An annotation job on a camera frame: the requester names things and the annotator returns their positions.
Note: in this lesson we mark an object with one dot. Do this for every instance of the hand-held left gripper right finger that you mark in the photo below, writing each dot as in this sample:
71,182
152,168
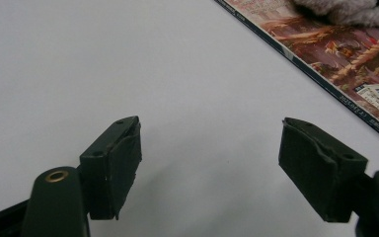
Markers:
316,171

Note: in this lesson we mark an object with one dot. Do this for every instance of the striped fuzzy sock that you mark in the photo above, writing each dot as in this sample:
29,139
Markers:
352,11

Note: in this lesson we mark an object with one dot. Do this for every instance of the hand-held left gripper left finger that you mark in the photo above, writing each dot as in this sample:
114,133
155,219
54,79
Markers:
112,171

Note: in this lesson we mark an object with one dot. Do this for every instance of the glossy magazine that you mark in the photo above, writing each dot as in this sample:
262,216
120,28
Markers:
339,52

